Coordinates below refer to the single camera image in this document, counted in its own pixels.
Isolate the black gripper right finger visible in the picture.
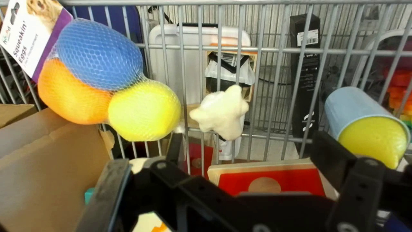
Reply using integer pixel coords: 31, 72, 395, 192
310, 132, 412, 232

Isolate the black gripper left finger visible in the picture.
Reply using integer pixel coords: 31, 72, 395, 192
76, 159, 133, 232

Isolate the white fluffy object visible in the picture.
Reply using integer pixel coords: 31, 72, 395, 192
188, 84, 251, 143

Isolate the small bottle with yellow cap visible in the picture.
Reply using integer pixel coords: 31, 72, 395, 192
323, 85, 412, 172

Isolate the brown cardboard box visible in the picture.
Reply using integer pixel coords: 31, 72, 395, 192
0, 103, 116, 232

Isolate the wooden box with red drawers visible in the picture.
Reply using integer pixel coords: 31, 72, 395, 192
206, 157, 340, 204

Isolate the yellow foam ball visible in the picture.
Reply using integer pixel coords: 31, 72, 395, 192
107, 79, 183, 143

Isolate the red orange plastic item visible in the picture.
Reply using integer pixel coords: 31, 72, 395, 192
385, 68, 412, 119

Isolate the orange foam ball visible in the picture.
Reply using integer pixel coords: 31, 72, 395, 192
36, 57, 115, 126

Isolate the black box with white label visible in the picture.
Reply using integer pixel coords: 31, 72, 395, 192
290, 12, 324, 159

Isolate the white plastic container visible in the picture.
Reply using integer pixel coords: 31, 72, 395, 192
147, 23, 252, 163

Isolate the purple white ball label card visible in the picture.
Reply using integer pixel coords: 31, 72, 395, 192
0, 0, 75, 84

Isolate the orange white package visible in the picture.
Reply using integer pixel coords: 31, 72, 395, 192
205, 36, 259, 105

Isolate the metal wire shelf rack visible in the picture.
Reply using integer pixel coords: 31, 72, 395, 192
0, 0, 412, 178

